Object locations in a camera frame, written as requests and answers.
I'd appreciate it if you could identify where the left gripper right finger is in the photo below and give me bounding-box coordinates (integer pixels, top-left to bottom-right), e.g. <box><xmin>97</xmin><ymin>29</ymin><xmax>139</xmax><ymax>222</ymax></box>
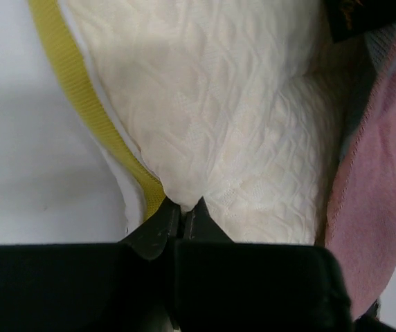
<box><xmin>175</xmin><ymin>198</ymin><xmax>233</xmax><ymax>331</ymax></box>

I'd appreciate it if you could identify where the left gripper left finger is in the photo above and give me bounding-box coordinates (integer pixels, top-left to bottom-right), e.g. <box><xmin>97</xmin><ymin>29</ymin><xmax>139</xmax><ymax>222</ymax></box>
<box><xmin>97</xmin><ymin>199</ymin><xmax>180</xmax><ymax>331</ymax></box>

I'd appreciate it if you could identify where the cream memory foam pillow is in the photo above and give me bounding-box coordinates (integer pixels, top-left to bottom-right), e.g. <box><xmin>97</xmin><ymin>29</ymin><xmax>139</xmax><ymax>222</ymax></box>
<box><xmin>28</xmin><ymin>0</ymin><xmax>358</xmax><ymax>246</ymax></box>

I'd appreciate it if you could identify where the red printed pillowcase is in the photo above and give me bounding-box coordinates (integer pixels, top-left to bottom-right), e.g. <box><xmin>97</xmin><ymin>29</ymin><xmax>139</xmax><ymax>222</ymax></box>
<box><xmin>322</xmin><ymin>0</ymin><xmax>396</xmax><ymax>322</ymax></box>

